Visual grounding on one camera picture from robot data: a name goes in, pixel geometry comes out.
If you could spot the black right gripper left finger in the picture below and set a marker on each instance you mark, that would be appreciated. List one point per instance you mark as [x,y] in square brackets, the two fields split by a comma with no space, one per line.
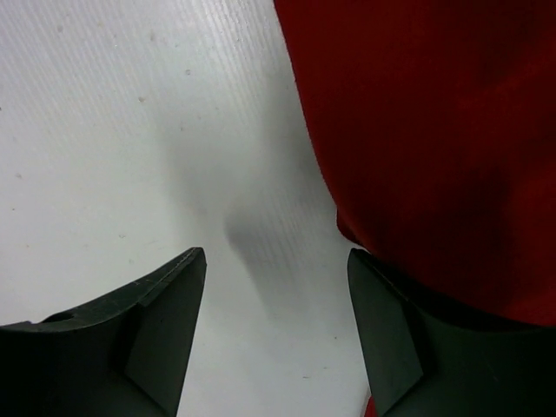
[124,353]

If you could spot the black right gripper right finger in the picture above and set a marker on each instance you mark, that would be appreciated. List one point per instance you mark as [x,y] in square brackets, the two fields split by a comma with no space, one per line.
[429,355]

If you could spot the dark red t shirt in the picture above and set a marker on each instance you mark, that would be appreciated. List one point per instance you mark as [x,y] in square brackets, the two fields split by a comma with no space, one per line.
[433,124]

